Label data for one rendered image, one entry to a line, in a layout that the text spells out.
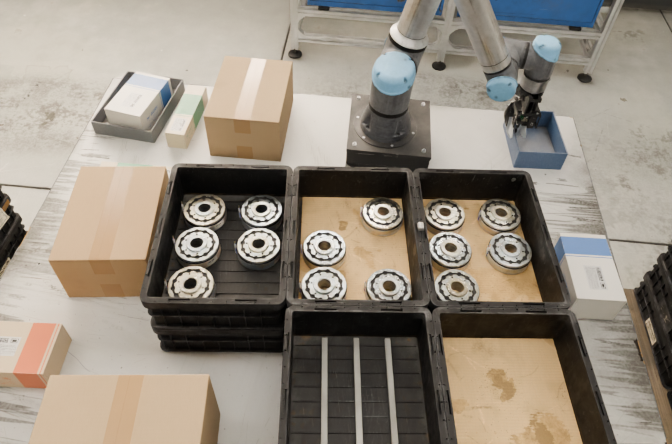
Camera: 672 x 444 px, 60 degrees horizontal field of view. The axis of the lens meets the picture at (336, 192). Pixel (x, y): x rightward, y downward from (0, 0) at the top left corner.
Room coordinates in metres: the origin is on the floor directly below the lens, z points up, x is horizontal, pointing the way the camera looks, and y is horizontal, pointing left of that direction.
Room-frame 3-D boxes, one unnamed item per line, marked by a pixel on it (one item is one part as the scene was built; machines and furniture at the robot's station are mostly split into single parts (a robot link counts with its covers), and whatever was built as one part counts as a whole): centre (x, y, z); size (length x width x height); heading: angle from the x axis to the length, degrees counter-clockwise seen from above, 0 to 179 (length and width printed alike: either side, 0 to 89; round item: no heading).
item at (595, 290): (0.86, -0.65, 0.75); 0.20 x 0.12 x 0.09; 0
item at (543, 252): (0.84, -0.35, 0.87); 0.40 x 0.30 x 0.11; 3
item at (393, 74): (1.33, -0.14, 0.97); 0.13 x 0.12 x 0.14; 167
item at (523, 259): (0.84, -0.43, 0.86); 0.10 x 0.10 x 0.01
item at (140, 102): (1.43, 0.64, 0.75); 0.20 x 0.12 x 0.09; 167
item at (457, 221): (0.94, -0.28, 0.86); 0.10 x 0.10 x 0.01
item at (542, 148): (1.39, -0.62, 0.74); 0.20 x 0.15 x 0.07; 1
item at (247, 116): (1.40, 0.28, 0.78); 0.30 x 0.22 x 0.16; 178
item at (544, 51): (1.36, -0.54, 1.05); 0.09 x 0.08 x 0.11; 77
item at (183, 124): (1.40, 0.49, 0.73); 0.24 x 0.06 x 0.06; 175
